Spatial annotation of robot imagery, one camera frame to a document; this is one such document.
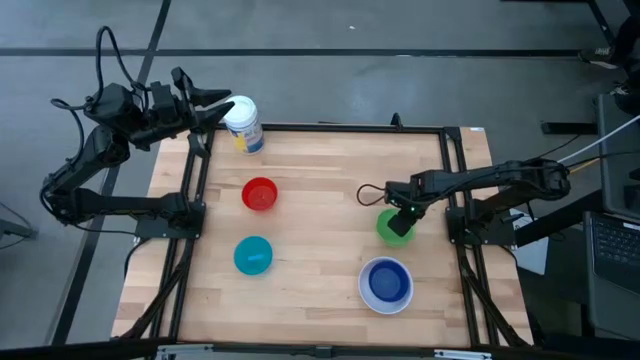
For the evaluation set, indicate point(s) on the white paper sheet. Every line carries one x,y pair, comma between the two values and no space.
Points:
531,254

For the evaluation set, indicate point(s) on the black aluminium table frame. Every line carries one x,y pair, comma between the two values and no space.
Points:
350,128

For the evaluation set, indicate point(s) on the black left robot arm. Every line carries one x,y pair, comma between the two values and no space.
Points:
90,202

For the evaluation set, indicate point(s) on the grey stand foot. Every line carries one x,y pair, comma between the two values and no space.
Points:
15,229

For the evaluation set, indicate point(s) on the dark laptop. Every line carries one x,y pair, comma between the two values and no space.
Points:
617,250

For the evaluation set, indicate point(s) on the grey side cart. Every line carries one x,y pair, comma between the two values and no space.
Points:
617,165

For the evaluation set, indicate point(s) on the green plastic bowl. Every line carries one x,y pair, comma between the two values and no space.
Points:
387,235

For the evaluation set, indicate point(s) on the blue plastic bowl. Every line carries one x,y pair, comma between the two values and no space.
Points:
388,281

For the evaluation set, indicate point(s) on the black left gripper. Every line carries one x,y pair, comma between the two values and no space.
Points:
165,107

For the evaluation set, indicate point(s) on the person's shoe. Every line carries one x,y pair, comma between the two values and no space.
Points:
597,56

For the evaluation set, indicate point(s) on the teal plastic bowl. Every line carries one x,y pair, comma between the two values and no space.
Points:
253,255

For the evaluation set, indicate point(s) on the black floor stand bar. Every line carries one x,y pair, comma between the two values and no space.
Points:
569,128

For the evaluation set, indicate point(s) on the red plastic bowl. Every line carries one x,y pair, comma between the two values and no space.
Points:
259,193

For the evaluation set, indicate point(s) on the white bowl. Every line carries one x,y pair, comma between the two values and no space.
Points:
364,290

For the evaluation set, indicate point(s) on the white wipes canister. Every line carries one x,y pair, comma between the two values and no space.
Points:
243,126

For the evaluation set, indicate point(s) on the black overhead mount rail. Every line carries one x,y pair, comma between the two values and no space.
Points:
300,351

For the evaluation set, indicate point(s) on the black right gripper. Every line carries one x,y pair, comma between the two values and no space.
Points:
404,196

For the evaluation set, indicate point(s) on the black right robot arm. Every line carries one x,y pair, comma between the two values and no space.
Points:
505,182

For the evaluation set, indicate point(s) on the black table-level camera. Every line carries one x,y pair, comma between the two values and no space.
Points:
396,120

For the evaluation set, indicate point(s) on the person's leg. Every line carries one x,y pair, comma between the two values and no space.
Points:
629,35

